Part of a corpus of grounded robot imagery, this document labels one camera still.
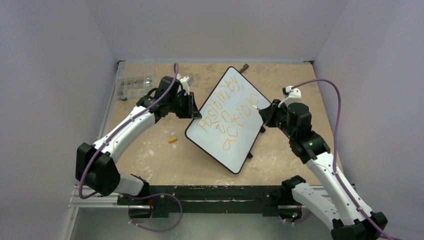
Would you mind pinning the white whiteboard black frame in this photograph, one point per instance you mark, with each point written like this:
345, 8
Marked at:
229, 125

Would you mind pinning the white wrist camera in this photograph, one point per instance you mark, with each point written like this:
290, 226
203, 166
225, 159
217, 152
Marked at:
184, 83
291, 95

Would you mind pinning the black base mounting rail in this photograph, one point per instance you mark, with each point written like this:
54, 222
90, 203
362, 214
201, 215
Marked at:
162, 200

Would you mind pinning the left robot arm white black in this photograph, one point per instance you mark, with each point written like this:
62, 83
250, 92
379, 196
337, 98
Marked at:
96, 163

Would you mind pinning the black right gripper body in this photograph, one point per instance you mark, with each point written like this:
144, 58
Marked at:
267, 113

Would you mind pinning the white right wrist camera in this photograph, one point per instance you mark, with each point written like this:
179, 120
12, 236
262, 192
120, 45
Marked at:
291, 95

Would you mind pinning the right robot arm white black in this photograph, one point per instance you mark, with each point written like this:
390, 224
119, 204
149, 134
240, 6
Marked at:
345, 214

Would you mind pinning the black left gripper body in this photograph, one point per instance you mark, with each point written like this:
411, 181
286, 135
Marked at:
184, 109

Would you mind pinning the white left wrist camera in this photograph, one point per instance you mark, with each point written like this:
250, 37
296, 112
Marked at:
184, 83

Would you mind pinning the clear plastic screw box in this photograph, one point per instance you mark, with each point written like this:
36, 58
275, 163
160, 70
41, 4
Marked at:
134, 86

